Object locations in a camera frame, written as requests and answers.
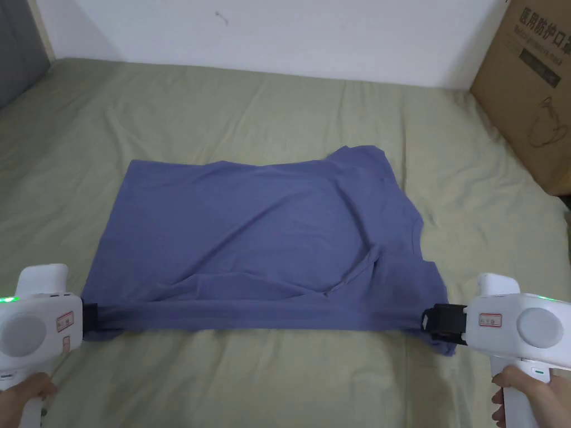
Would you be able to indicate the brown cardboard carton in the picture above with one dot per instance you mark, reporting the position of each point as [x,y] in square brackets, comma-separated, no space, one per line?
[526,89]

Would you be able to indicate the bed with pale green sheet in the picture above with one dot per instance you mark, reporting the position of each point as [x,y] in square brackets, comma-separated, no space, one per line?
[267,111]

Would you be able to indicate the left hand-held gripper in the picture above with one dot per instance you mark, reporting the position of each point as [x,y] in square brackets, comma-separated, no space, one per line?
[40,325]

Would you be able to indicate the person's left hand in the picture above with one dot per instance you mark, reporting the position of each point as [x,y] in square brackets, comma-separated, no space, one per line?
[27,393]

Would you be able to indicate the blue shirt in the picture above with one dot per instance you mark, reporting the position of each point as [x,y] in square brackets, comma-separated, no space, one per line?
[267,245]

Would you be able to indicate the grey padded headboard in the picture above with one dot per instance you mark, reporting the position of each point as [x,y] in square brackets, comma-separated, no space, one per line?
[20,49]

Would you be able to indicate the person's right hand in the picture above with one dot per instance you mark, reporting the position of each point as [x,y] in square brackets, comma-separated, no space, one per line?
[535,401]

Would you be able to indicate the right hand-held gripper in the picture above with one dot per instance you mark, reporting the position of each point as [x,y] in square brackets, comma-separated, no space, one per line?
[513,323]

